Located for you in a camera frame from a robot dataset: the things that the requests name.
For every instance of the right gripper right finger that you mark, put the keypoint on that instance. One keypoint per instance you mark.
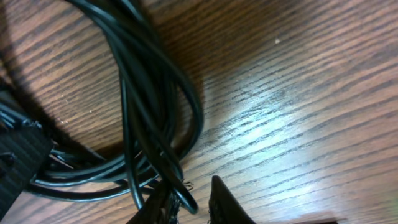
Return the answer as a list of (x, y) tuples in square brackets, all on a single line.
[(223, 207)]

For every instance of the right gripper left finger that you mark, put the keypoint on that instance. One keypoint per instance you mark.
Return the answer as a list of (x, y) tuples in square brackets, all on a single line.
[(161, 207)]

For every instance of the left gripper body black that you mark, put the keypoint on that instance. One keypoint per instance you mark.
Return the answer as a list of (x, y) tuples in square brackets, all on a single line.
[(24, 147)]

